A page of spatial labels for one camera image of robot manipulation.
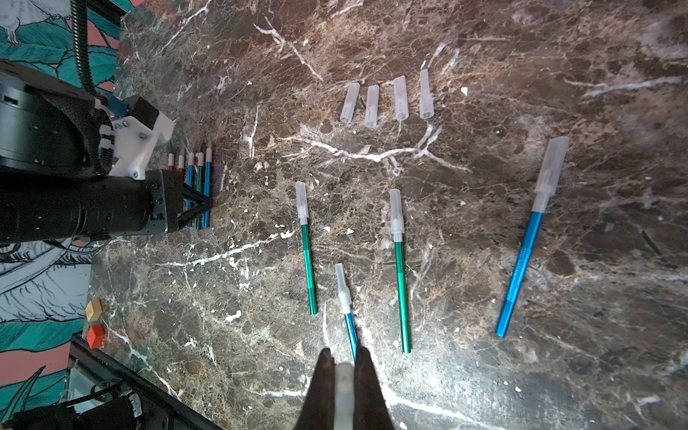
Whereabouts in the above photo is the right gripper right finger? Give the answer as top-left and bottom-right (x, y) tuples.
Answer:
(353, 346), (394, 430)

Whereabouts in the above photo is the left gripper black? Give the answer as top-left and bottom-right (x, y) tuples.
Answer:
(144, 170), (212, 233)

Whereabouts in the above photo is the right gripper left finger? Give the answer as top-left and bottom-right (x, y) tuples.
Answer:
(294, 348), (336, 430)

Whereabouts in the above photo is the blue carving knife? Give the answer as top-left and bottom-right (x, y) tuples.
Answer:
(496, 136), (571, 338)
(202, 145), (212, 229)
(335, 263), (358, 360)
(186, 152), (195, 187)

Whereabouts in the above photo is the green carving knife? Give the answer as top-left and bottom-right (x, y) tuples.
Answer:
(390, 189), (412, 354)
(195, 152), (205, 229)
(295, 182), (318, 315)

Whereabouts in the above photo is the translucent protective cap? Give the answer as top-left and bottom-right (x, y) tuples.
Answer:
(364, 85), (380, 128)
(393, 75), (410, 122)
(333, 363), (355, 430)
(340, 82), (360, 125)
(419, 69), (435, 119)

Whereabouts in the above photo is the blue carving knife front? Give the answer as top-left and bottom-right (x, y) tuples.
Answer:
(335, 263), (358, 360)

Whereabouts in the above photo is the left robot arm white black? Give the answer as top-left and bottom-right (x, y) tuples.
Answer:
(1, 1), (211, 247)

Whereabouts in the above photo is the orange small block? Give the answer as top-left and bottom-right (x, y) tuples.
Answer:
(84, 299), (104, 323)

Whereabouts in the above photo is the red small block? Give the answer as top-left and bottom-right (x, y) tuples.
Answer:
(87, 324), (107, 349)

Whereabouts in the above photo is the black front mounting rail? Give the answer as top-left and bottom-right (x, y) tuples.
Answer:
(64, 335), (219, 429)

